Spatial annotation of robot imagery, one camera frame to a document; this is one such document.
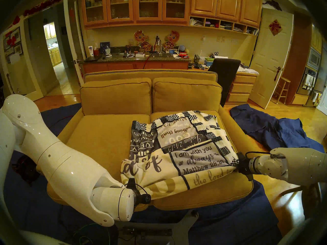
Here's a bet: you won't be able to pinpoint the cartoon pig wall decoration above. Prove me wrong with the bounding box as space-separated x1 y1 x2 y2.
163 31 180 50
134 30 151 52

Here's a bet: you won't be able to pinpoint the wooden desk with drawers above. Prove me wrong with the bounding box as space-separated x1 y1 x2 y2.
225 68 260 106

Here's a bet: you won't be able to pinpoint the granite top counter cabinet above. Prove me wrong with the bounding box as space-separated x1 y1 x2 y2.
80 53 191 74

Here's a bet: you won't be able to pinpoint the black power strip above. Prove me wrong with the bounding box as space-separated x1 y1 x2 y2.
123 228 173 237

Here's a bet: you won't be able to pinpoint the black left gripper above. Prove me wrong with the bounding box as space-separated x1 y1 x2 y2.
130 182 144 206

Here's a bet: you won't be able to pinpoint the crumpled navy cloth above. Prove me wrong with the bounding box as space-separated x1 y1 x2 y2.
230 103 325 161

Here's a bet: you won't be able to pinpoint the wooden wall cabinets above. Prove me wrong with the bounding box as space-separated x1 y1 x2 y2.
81 0 263 28

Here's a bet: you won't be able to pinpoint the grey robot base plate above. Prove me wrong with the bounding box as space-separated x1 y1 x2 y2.
110 209 199 245

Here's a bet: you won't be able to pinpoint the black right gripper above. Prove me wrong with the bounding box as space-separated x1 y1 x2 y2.
236 152 254 181

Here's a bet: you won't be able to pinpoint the mustard sofa seat cushion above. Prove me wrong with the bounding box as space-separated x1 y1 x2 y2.
151 111 254 210
47 114 151 212

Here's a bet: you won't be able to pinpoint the black cable spool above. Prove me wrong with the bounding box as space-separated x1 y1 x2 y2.
12 155 40 184

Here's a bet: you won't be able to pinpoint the wooden cubby shelf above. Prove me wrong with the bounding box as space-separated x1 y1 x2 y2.
190 16 260 36

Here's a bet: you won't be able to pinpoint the dark office chair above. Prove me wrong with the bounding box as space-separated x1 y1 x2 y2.
208 58 241 107

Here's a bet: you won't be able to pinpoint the red diamond door ornament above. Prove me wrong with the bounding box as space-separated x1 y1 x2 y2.
269 19 283 36

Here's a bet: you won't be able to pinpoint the red garland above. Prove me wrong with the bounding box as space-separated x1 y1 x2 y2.
23 0 64 16

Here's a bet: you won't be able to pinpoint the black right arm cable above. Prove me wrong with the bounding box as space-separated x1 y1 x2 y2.
245 151 285 159

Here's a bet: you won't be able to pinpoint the large navy floor cloth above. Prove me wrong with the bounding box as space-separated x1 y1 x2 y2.
4 103 279 245

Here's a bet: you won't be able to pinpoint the wooden stool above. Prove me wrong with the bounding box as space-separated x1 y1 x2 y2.
271 77 291 104

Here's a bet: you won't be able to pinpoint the mustard sofa back cushion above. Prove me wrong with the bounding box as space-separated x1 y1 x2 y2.
80 78 152 116
153 77 223 113

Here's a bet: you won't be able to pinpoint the printed scripture fleece blanket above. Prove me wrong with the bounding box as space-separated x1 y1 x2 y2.
121 110 239 200

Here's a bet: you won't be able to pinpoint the thin green cable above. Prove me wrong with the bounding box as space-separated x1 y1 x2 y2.
73 223 111 245

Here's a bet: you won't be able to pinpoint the mustard fabric loveseat sofa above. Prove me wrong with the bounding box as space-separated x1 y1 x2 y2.
36 69 265 212

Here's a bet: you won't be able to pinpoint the steel wall oven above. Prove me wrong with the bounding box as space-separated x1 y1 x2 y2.
303 47 322 95

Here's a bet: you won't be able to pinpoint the white glass french door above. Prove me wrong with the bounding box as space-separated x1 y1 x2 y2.
0 17 44 101

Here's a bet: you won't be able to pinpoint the white panel door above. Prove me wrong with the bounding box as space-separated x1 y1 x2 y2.
249 8 294 109

